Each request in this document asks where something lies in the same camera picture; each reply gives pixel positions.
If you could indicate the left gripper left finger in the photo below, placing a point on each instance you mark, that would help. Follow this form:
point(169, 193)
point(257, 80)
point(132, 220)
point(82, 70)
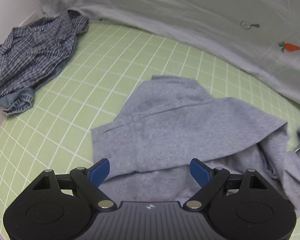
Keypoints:
point(87, 181)

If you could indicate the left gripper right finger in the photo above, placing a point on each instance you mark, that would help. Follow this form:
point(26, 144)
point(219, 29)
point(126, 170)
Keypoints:
point(211, 182)

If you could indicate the grey fleece hoodie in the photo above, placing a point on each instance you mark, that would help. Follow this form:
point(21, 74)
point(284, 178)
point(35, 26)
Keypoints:
point(168, 121)

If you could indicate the green grid mat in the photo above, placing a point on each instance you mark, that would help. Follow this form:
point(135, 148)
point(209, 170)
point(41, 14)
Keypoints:
point(109, 63)

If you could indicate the blue checked shirt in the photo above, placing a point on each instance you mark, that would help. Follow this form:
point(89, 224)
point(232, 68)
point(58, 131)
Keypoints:
point(31, 53)

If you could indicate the light grey carrot storage bag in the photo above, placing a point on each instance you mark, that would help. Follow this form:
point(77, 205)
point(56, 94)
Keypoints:
point(261, 37)

